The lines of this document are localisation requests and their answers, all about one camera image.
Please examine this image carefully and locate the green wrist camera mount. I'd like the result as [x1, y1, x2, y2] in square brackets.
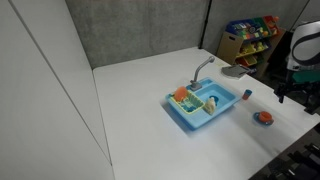
[292, 70, 320, 85]

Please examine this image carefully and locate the blue toy saucer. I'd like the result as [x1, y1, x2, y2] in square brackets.
[252, 111, 275, 127]

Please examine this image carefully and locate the orange toy plate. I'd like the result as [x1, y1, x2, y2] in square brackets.
[173, 85, 189, 103]

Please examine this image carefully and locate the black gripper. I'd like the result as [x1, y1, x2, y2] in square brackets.
[273, 81, 320, 115]

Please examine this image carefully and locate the grey metal mounting plate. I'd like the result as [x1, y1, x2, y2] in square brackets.
[221, 64, 250, 80]

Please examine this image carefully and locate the small blue orange cup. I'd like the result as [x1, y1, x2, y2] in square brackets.
[241, 88, 253, 101]

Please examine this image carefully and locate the blue toy sink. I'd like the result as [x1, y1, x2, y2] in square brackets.
[165, 77, 242, 131]

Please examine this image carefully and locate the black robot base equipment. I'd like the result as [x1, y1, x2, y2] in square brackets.
[249, 123, 320, 180]

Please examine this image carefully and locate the black tripod pole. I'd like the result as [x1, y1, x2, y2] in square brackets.
[199, 0, 213, 50]

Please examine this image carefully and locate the orange toy cup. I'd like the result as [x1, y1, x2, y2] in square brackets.
[258, 110, 275, 124]

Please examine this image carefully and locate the yellow dish rack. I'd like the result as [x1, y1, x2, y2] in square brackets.
[169, 89, 206, 115]

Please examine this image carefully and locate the grey toy faucet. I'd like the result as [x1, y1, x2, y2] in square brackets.
[189, 55, 216, 92]

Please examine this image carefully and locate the wooden toy shelf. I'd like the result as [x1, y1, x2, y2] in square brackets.
[216, 15, 287, 76]

